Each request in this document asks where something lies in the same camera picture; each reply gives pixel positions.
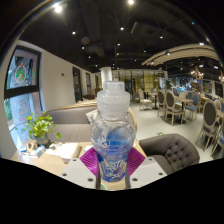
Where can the group of ceiling spotlights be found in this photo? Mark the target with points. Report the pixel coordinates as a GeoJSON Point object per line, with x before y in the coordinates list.
{"type": "Point", "coordinates": [130, 2]}

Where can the grey tufted armchair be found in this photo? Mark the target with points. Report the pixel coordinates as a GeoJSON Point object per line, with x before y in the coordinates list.
{"type": "Point", "coordinates": [173, 151]}

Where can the clear plastic water bottle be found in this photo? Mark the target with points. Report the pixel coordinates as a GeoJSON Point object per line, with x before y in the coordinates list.
{"type": "Point", "coordinates": [113, 133]}

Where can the green potted plant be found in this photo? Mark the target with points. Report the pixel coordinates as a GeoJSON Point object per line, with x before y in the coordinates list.
{"type": "Point", "coordinates": [39, 126]}

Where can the dark-framed window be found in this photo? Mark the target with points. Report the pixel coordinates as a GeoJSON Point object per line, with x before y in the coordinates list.
{"type": "Point", "coordinates": [21, 86]}

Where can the small wooden card holder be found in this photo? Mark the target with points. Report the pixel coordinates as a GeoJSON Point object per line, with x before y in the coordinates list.
{"type": "Point", "coordinates": [32, 147]}

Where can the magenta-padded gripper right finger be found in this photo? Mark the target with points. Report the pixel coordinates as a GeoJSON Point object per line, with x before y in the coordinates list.
{"type": "Point", "coordinates": [146, 170]}

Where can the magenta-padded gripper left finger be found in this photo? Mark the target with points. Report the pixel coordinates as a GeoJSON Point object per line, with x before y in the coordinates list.
{"type": "Point", "coordinates": [77, 171]}

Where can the white paper stack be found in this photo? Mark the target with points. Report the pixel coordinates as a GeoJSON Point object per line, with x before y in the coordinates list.
{"type": "Point", "coordinates": [63, 150]}

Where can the grey upholstered bench sofa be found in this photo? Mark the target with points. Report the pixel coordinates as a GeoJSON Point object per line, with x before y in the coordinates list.
{"type": "Point", "coordinates": [70, 123]}

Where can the group of dining chairs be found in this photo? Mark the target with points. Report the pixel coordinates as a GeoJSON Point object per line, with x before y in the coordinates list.
{"type": "Point", "coordinates": [173, 103]}

